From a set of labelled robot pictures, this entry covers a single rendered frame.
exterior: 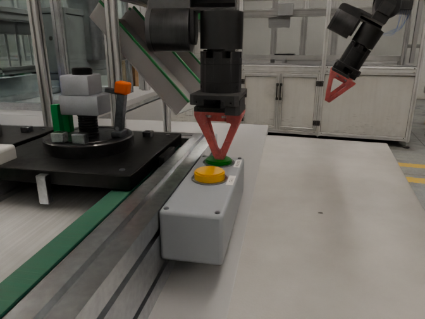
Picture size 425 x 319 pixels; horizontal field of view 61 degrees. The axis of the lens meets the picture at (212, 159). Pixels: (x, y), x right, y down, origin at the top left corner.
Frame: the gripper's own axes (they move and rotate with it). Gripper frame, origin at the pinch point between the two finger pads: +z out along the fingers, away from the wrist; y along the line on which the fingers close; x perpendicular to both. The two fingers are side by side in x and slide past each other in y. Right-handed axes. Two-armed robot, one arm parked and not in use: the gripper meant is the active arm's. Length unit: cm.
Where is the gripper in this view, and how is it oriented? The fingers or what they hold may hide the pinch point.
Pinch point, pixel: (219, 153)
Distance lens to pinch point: 53.5
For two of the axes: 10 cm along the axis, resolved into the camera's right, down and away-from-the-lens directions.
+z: -0.1, 9.6, 2.9
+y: -2.0, 2.8, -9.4
